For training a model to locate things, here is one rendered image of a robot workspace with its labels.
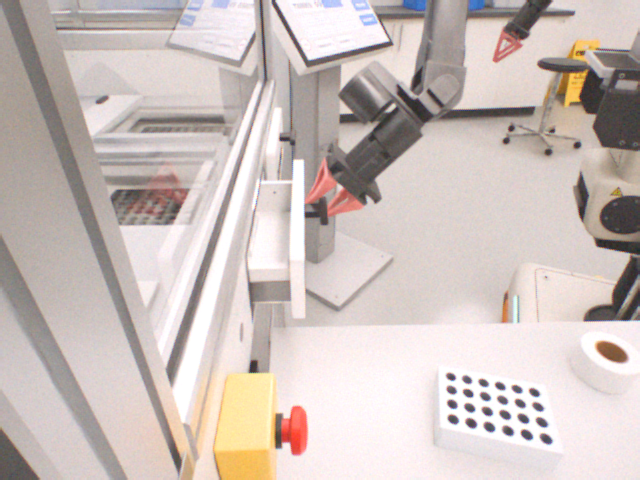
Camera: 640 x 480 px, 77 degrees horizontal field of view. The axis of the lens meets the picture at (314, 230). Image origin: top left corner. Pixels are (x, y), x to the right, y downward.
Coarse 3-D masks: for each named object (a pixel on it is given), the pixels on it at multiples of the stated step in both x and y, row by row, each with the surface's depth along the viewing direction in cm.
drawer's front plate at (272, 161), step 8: (280, 112) 95; (272, 120) 90; (280, 120) 91; (272, 128) 85; (280, 128) 91; (272, 136) 81; (272, 144) 78; (280, 144) 90; (272, 152) 75; (280, 152) 90; (272, 160) 75; (272, 168) 76; (272, 176) 77; (280, 176) 89
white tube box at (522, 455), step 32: (448, 384) 48; (480, 384) 50; (512, 384) 48; (448, 416) 45; (480, 416) 45; (512, 416) 45; (544, 416) 45; (448, 448) 45; (480, 448) 44; (512, 448) 43; (544, 448) 42
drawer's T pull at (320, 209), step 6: (324, 198) 63; (306, 204) 62; (312, 204) 62; (318, 204) 62; (324, 204) 62; (306, 210) 60; (312, 210) 60; (318, 210) 60; (324, 210) 60; (306, 216) 60; (312, 216) 60; (318, 216) 60; (324, 216) 59; (324, 222) 58
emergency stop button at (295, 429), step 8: (296, 408) 35; (296, 416) 34; (304, 416) 35; (288, 424) 35; (296, 424) 34; (304, 424) 34; (288, 432) 34; (296, 432) 34; (304, 432) 34; (288, 440) 35; (296, 440) 33; (304, 440) 34; (296, 448) 34; (304, 448) 34
